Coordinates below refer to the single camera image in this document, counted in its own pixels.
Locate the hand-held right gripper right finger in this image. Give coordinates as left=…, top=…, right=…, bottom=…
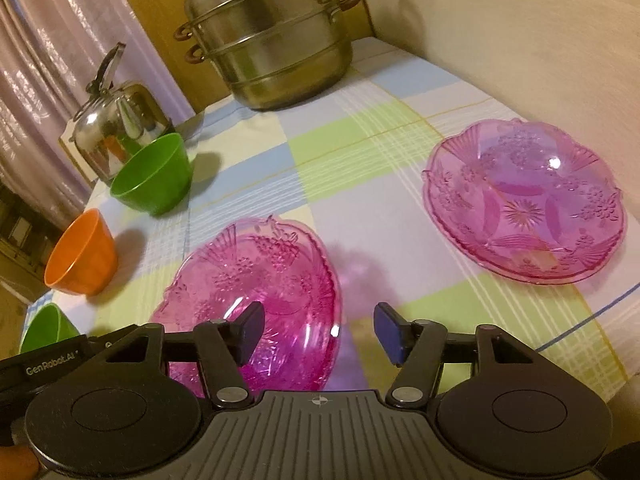
left=373, top=302, right=540, bottom=409

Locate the orange plastic bowl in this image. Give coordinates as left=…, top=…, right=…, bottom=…
left=44, top=209, right=119, bottom=296

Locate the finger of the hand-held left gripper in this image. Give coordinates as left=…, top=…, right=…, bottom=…
left=90, top=324, right=147, bottom=359

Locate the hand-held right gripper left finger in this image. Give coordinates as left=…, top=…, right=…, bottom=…
left=102, top=302, right=265, bottom=409

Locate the white wooden chair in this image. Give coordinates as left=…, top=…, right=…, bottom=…
left=59, top=110, right=206, bottom=184

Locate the stainless steel steamer pot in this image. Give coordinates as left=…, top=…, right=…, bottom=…
left=173, top=0, right=362, bottom=112

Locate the checked pastel tablecloth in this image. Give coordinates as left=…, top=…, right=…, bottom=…
left=20, top=35, right=640, bottom=406

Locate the stainless steel kettle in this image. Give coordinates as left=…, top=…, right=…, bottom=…
left=69, top=42, right=173, bottom=186

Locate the shiny lilac curtain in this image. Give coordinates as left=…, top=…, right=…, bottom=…
left=0, top=0, right=196, bottom=221

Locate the green plastic bowl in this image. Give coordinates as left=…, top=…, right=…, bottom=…
left=109, top=132, right=195, bottom=217
left=19, top=304, right=82, bottom=355

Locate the person's left hand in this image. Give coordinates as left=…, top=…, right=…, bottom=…
left=0, top=447, right=40, bottom=480

